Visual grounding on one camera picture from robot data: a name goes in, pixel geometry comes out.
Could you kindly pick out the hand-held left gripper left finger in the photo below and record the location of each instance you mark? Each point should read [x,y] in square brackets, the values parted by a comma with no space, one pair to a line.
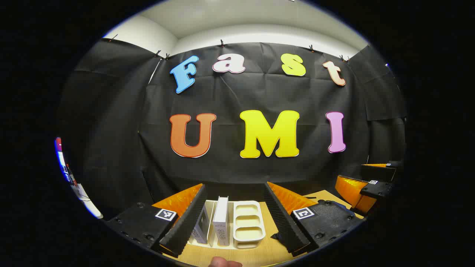
[187,222]

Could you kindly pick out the white side desk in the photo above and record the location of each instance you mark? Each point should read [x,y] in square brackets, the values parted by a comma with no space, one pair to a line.
[87,202]

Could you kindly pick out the white bookshelf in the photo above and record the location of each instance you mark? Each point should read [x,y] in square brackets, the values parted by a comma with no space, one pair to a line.
[246,222]

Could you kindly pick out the blue-trimmed white book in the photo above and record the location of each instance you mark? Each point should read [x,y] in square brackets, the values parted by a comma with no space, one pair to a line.
[202,226]

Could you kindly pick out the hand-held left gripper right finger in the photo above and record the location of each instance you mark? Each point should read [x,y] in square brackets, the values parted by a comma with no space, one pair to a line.
[284,222]

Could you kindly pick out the thick white book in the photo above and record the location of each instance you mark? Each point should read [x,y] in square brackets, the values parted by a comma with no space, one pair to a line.
[221,217]

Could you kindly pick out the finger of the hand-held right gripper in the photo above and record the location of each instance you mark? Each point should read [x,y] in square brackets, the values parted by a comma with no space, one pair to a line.
[378,173]
[376,189]

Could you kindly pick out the computer monitor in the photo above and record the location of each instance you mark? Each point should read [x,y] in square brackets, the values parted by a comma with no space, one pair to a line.
[60,155]

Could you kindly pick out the red bottle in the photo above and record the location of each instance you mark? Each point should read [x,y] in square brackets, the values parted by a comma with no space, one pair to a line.
[71,176]

